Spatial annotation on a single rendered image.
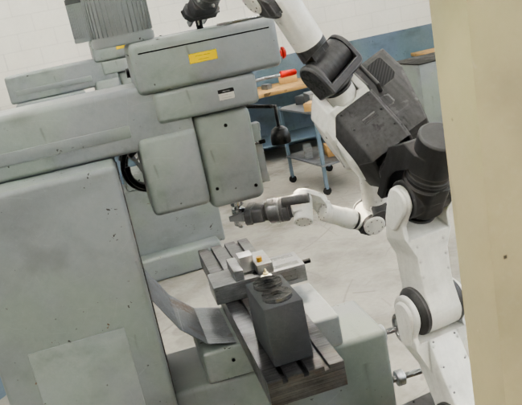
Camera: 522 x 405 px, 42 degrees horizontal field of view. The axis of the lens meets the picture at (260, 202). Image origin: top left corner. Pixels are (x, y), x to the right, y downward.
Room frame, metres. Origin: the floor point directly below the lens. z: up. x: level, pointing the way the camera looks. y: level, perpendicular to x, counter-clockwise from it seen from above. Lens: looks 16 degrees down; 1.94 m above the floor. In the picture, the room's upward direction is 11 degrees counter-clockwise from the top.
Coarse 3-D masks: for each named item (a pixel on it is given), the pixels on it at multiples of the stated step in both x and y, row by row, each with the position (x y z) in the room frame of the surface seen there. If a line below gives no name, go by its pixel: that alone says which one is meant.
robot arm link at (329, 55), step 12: (324, 36) 1.89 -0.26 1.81; (312, 48) 1.85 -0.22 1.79; (324, 48) 1.91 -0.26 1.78; (336, 48) 1.90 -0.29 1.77; (348, 48) 1.91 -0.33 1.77; (312, 60) 1.89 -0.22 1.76; (324, 60) 1.88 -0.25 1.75; (336, 60) 1.89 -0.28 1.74; (348, 60) 1.92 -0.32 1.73; (324, 72) 1.86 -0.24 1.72; (336, 72) 1.89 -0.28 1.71
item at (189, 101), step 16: (224, 80) 2.16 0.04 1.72; (240, 80) 2.17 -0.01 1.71; (160, 96) 2.11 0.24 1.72; (176, 96) 2.12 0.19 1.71; (192, 96) 2.13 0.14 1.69; (208, 96) 2.14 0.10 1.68; (224, 96) 2.15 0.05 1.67; (240, 96) 2.16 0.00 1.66; (256, 96) 2.17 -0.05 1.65; (160, 112) 2.11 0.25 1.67; (176, 112) 2.12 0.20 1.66; (192, 112) 2.13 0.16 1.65; (208, 112) 2.15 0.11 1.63
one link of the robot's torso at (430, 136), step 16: (432, 128) 1.67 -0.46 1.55; (400, 144) 1.71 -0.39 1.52; (416, 144) 1.66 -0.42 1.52; (432, 144) 1.61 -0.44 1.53; (400, 160) 1.71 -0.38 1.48; (416, 160) 1.65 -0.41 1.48; (432, 160) 1.62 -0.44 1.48; (384, 176) 1.79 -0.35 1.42; (400, 176) 1.83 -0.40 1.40; (416, 176) 1.67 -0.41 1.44; (432, 176) 1.64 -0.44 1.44; (448, 176) 1.65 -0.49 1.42; (384, 192) 1.81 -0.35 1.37
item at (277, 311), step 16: (256, 288) 1.88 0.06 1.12; (272, 288) 1.85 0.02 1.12; (288, 288) 1.83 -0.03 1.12; (256, 304) 1.83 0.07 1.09; (272, 304) 1.77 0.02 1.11; (288, 304) 1.76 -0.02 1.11; (256, 320) 1.89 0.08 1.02; (272, 320) 1.75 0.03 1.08; (288, 320) 1.76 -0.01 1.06; (304, 320) 1.77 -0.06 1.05; (256, 336) 1.95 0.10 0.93; (272, 336) 1.74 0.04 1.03; (288, 336) 1.75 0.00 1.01; (304, 336) 1.76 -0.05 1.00; (272, 352) 1.74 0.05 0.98; (288, 352) 1.75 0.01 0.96; (304, 352) 1.76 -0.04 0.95
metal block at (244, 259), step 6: (240, 252) 2.37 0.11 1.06; (246, 252) 2.36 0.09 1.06; (240, 258) 2.31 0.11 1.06; (246, 258) 2.32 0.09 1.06; (252, 258) 2.32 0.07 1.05; (240, 264) 2.31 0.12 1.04; (246, 264) 2.32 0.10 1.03; (252, 264) 2.32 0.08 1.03; (246, 270) 2.32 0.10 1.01; (252, 270) 2.32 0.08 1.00
